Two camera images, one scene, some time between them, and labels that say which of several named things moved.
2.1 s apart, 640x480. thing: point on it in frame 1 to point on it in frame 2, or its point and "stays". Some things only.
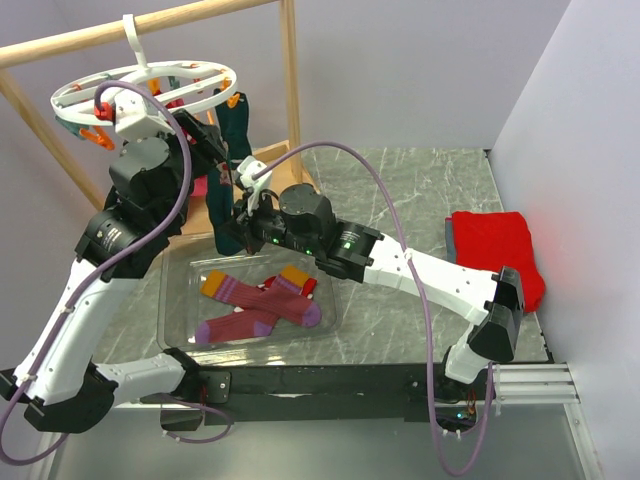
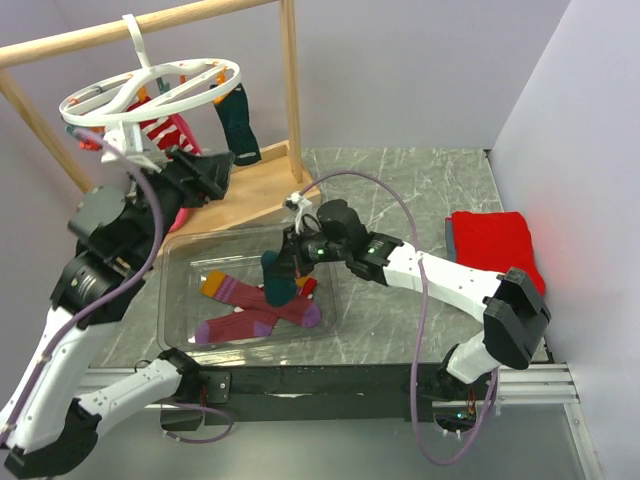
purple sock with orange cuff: x=276 y=300 stays
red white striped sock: x=308 y=288 stays
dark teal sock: x=220 y=205 to x=279 y=291
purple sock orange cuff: x=251 y=323 stays
